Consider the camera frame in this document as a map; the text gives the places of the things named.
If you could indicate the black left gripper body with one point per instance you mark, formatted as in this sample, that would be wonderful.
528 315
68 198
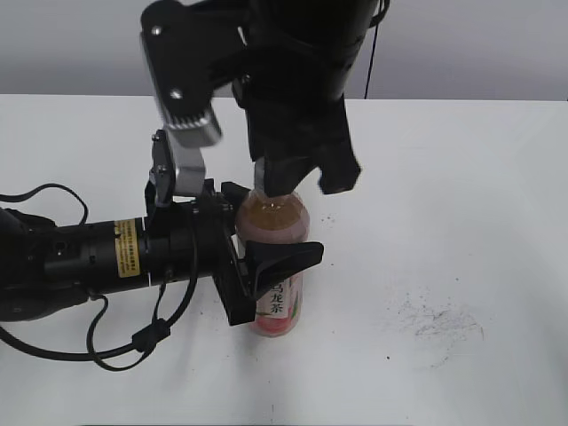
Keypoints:
191 239

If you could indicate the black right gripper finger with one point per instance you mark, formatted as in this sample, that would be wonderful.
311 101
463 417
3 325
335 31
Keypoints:
339 169
278 177

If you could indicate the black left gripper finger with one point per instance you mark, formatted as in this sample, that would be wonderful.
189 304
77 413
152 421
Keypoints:
234 195
271 264

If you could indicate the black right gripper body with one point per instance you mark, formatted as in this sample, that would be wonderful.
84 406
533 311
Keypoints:
291 118

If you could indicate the peach oolong tea bottle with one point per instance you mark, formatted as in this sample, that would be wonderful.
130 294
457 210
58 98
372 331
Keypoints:
278 220

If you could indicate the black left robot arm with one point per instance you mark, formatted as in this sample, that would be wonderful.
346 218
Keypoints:
47 268

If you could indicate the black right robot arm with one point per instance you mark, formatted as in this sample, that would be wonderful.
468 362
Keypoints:
300 55

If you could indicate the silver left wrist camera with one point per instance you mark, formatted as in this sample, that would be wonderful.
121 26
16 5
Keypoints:
177 170

